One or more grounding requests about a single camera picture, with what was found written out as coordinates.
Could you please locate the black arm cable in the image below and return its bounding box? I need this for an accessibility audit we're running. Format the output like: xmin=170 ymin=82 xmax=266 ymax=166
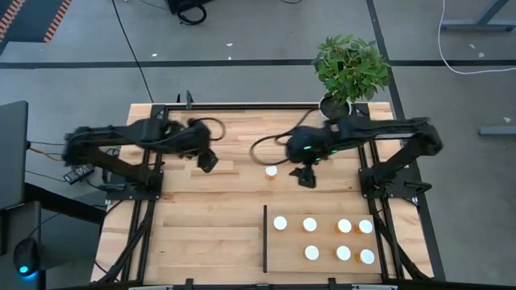
xmin=187 ymin=116 xmax=227 ymax=143
xmin=248 ymin=106 xmax=323 ymax=167

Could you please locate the thin orange wire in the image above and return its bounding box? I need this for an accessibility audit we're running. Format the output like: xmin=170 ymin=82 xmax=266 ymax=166
xmin=28 ymin=145 xmax=68 ymax=163

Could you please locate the dark grey computer case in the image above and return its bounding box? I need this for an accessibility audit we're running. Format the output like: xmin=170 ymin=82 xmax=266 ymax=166
xmin=0 ymin=100 xmax=30 ymax=211

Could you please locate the grey desk leg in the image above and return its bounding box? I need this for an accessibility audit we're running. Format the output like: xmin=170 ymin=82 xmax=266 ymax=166
xmin=439 ymin=0 xmax=516 ymax=33

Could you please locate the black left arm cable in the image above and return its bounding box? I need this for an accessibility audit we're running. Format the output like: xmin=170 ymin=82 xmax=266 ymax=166
xmin=187 ymin=116 xmax=227 ymax=143

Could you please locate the dark mat with orange stripes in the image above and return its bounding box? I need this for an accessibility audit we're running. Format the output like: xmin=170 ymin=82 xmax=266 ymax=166
xmin=0 ymin=0 xmax=74 ymax=44

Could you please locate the black power adapter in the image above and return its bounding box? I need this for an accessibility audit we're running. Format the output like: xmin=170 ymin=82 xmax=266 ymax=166
xmin=63 ymin=163 xmax=97 ymax=186

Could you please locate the grey floor bar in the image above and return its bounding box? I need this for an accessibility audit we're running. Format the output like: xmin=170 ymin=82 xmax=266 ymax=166
xmin=478 ymin=125 xmax=516 ymax=137

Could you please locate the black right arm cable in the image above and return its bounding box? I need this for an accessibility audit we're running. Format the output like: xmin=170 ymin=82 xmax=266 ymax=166
xmin=248 ymin=106 xmax=323 ymax=167

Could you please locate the black equipment with coiled cable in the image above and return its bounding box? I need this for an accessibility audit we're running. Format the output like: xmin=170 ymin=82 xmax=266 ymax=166
xmin=166 ymin=0 xmax=215 ymax=27

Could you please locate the white floor cable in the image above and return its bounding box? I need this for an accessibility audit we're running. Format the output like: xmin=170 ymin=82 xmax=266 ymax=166
xmin=436 ymin=0 xmax=516 ymax=76

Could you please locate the green leafy plant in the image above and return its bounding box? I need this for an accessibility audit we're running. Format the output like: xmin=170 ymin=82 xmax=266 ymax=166
xmin=310 ymin=34 xmax=392 ymax=106

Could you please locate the white round plant pot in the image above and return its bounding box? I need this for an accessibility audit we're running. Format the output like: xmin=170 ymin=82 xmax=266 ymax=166
xmin=318 ymin=95 xmax=354 ymax=121

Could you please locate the black computer mouse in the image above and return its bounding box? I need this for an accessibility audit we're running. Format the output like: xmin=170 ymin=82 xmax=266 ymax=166
xmin=12 ymin=237 xmax=41 ymax=279

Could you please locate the dark side desk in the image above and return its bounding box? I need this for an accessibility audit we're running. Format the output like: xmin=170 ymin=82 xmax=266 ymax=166
xmin=0 ymin=183 xmax=107 ymax=290

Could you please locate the thin black wire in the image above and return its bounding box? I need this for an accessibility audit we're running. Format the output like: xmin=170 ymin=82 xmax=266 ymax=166
xmin=24 ymin=169 xmax=69 ymax=183
xmin=27 ymin=139 xmax=68 ymax=147

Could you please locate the black metal rig frame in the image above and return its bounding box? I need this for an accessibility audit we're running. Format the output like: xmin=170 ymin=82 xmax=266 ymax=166
xmin=90 ymin=90 xmax=448 ymax=290

